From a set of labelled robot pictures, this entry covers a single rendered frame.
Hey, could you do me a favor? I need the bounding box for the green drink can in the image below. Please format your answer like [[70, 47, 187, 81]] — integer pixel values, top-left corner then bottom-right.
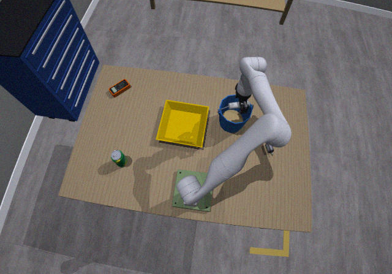
[[111, 150, 127, 167]]

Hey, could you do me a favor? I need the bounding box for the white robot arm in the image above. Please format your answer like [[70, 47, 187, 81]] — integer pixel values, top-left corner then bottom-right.
[[176, 57, 292, 207]]

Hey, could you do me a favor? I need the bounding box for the blue bucket with wire handle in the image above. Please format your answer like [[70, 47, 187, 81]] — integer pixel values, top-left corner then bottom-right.
[[218, 94, 254, 133]]

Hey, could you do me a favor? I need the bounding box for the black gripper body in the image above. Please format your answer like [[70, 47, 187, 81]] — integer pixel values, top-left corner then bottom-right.
[[236, 89, 251, 103]]

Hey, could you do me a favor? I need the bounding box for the yellow square tray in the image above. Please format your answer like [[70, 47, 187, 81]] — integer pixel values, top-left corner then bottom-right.
[[156, 100, 209, 148]]

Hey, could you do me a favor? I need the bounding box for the orange digital multimeter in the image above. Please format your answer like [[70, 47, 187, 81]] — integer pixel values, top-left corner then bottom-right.
[[108, 79, 130, 97]]

